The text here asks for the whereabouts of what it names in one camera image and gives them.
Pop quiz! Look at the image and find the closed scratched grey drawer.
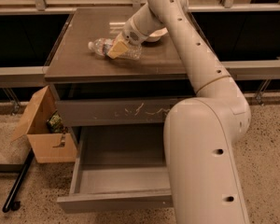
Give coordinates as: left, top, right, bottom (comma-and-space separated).
56, 98, 179, 127

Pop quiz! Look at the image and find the white bowl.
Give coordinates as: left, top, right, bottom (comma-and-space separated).
146, 28, 168, 43

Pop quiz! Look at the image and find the open grey lower drawer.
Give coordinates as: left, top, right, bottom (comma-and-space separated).
57, 123, 173, 213

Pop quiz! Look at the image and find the grey drawer cabinet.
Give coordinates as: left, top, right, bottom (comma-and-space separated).
44, 6, 221, 134

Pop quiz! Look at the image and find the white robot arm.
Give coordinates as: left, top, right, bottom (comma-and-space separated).
108, 0, 251, 224

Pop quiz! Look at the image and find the grey horizontal railing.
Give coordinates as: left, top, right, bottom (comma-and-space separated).
0, 60, 280, 88

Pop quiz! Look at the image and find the clear plastic water bottle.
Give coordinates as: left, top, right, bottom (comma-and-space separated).
88, 38, 142, 60

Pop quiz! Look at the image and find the green snack bag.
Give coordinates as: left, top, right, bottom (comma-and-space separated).
46, 111, 63, 133

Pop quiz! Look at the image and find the open cardboard box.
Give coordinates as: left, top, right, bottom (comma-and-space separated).
11, 86, 77, 163

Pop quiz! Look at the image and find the black floor rail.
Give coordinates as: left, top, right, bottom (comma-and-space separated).
0, 149, 35, 213

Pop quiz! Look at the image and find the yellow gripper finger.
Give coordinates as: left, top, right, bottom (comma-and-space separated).
107, 34, 129, 59

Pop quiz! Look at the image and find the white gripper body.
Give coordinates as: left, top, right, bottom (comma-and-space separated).
122, 16, 148, 45

